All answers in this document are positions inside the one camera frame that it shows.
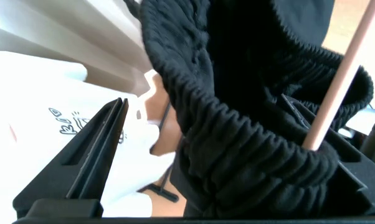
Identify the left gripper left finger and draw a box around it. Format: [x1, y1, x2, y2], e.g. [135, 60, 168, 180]
[12, 97, 130, 218]

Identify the white printed shirt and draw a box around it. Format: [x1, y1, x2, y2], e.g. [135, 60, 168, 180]
[0, 49, 176, 224]

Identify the pink clothes hanger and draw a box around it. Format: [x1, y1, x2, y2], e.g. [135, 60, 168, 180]
[301, 0, 375, 152]

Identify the black clothes rack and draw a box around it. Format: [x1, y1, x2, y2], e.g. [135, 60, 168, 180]
[137, 101, 181, 203]

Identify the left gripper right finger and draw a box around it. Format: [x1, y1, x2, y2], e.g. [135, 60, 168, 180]
[280, 94, 375, 216]

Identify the black garment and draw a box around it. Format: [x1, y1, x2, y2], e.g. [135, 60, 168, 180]
[122, 0, 374, 218]

